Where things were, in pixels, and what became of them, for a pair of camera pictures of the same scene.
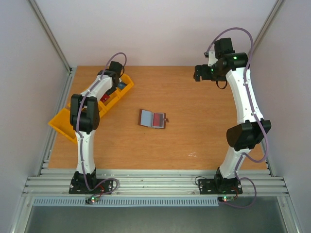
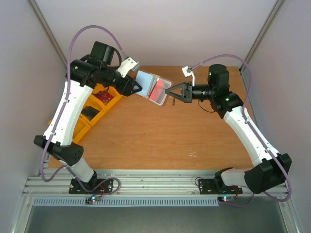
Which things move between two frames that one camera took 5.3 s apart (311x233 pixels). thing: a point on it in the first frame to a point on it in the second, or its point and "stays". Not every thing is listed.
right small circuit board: x=226 y=198 stays
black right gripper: x=200 y=73 to x=188 y=92
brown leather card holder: x=153 y=120 to x=153 y=87
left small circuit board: x=91 y=199 stays
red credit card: x=104 y=98 stays
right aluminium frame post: x=277 y=7 stays
